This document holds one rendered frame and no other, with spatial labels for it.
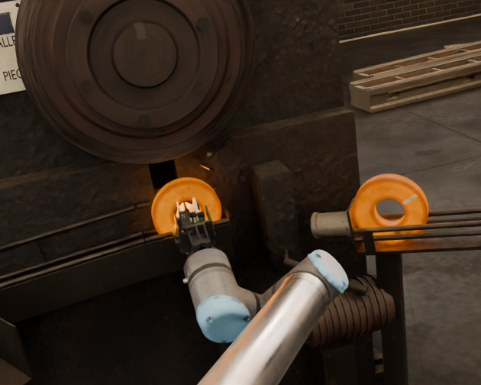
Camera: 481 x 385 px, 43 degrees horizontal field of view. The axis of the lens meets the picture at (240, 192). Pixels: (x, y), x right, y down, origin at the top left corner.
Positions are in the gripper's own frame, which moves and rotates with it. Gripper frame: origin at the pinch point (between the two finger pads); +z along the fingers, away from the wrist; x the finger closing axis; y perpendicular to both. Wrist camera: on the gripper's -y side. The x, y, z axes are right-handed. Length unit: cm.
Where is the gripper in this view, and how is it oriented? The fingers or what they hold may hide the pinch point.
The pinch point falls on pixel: (185, 209)
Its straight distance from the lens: 137.4
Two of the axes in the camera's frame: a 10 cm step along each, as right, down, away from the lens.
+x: -9.6, 2.2, -1.7
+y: -0.7, -7.7, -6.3
